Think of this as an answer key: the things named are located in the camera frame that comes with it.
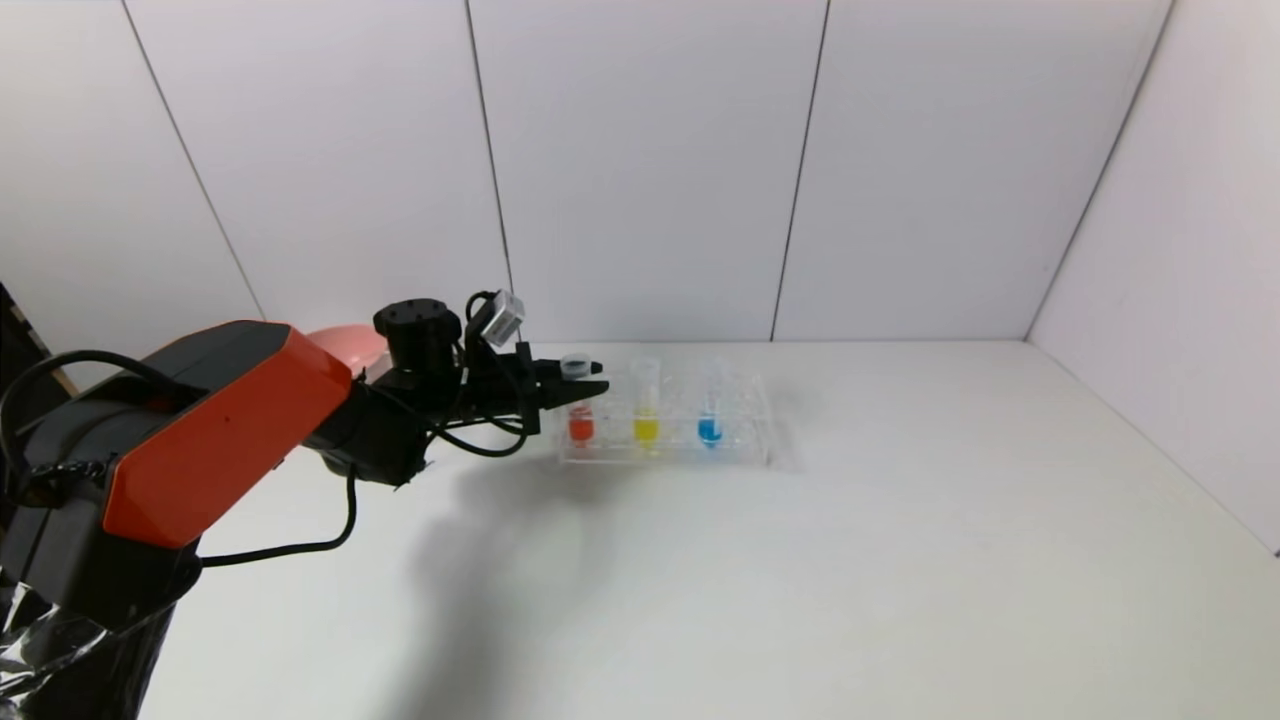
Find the pink bowl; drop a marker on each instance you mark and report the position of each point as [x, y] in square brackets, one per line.
[350, 345]

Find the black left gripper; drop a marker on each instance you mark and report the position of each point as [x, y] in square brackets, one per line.
[526, 389]

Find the test tube with yellow pigment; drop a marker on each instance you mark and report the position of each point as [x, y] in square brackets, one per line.
[646, 428]

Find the clear plastic test tube rack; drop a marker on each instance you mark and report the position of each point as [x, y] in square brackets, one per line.
[740, 430]

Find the plastic wrapped robot torso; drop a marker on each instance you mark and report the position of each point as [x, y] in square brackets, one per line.
[70, 670]

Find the black and orange left arm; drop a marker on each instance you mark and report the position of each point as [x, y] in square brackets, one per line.
[220, 420]

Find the test tube with blue pigment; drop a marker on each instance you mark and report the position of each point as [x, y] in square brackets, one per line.
[710, 430]

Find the test tube with red pigment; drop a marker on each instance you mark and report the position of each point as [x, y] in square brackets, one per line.
[581, 428]

